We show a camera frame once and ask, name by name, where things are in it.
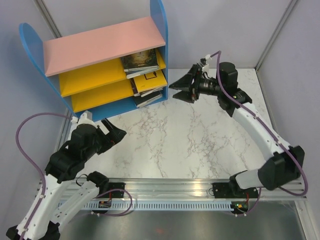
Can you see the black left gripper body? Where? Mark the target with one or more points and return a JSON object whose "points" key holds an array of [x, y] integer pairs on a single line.
{"points": [[102, 141]]}

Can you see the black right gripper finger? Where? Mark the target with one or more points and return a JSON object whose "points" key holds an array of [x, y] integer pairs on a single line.
{"points": [[185, 82], [184, 96]]}

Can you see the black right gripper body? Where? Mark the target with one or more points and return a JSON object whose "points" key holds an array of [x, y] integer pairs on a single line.
{"points": [[208, 85]]}

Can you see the yellow cover book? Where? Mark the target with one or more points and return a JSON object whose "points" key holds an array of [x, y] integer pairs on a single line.
{"points": [[150, 81]]}

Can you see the dark navy blue book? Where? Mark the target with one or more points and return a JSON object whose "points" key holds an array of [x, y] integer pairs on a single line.
{"points": [[141, 101]]}

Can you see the black moon cover book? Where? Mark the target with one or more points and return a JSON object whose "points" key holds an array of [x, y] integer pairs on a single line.
{"points": [[147, 92]]}

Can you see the green gold forest book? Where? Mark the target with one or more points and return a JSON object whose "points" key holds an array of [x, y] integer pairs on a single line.
{"points": [[142, 60]]}

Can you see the purple galaxy cover book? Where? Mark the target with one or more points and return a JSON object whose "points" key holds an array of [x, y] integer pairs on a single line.
{"points": [[134, 88]]}

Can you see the teal ocean cover book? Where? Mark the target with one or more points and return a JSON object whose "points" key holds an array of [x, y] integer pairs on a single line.
{"points": [[136, 73]]}

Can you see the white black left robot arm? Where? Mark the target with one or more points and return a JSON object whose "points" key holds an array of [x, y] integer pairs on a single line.
{"points": [[46, 220]]}

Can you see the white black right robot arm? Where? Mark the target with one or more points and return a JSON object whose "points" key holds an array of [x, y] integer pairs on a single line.
{"points": [[283, 162]]}

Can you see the blue pink yellow bookshelf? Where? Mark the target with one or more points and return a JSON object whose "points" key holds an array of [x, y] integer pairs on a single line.
{"points": [[85, 69]]}

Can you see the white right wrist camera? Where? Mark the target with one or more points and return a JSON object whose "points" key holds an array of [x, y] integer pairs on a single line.
{"points": [[204, 63]]}

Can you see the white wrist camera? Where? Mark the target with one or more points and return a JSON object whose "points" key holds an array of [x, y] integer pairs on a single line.
{"points": [[204, 63], [85, 118]]}

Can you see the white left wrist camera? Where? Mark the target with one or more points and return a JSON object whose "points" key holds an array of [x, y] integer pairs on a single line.
{"points": [[85, 118]]}

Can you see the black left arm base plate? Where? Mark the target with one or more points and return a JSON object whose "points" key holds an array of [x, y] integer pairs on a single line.
{"points": [[112, 190]]}

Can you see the white slotted cable duct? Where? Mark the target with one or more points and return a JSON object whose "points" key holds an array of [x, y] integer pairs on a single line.
{"points": [[148, 205]]}

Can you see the aluminium mounting rail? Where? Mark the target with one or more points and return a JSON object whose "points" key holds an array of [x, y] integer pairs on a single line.
{"points": [[187, 189]]}

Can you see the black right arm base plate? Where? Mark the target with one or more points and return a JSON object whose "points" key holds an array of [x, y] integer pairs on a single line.
{"points": [[226, 190]]}

